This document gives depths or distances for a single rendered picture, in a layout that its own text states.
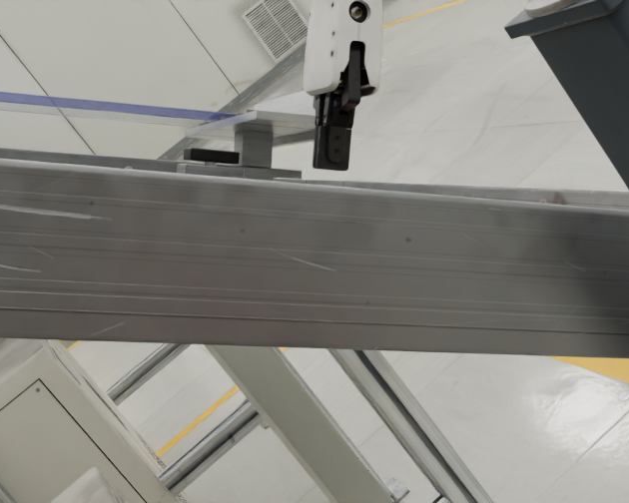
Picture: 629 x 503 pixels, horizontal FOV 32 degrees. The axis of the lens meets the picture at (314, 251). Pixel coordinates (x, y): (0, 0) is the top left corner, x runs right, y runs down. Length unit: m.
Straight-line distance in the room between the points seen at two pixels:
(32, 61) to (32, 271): 8.15
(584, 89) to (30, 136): 7.44
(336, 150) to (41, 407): 0.99
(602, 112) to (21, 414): 1.10
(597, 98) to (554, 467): 0.77
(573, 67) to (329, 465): 0.60
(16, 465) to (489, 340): 1.52
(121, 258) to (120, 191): 0.02
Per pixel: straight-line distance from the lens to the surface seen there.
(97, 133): 8.54
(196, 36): 8.72
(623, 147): 1.24
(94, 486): 1.08
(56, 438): 1.90
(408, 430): 1.21
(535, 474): 1.83
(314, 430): 1.42
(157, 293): 0.39
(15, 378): 1.87
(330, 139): 1.03
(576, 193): 0.57
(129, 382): 2.61
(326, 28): 1.02
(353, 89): 1.00
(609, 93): 1.20
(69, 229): 0.39
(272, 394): 1.39
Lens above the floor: 0.93
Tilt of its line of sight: 14 degrees down
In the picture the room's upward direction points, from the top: 37 degrees counter-clockwise
